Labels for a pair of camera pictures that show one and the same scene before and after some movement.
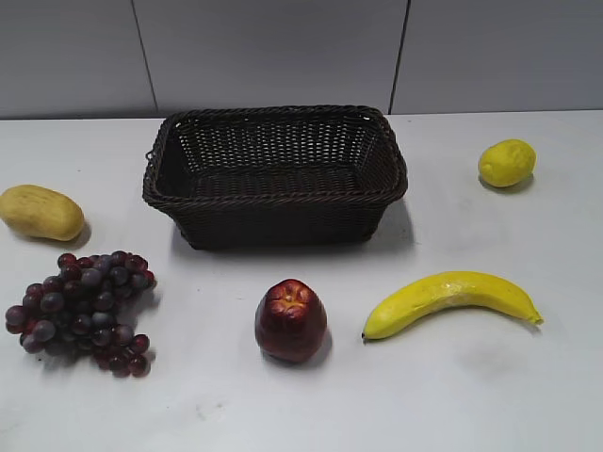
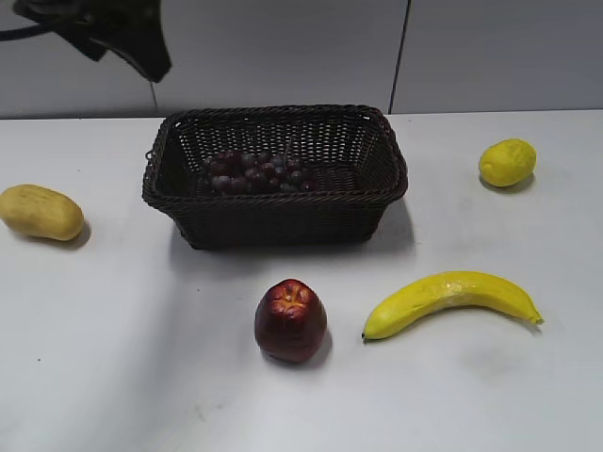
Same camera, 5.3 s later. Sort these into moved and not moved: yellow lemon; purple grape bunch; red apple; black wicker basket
Moved: purple grape bunch
Not moved: black wicker basket; yellow lemon; red apple
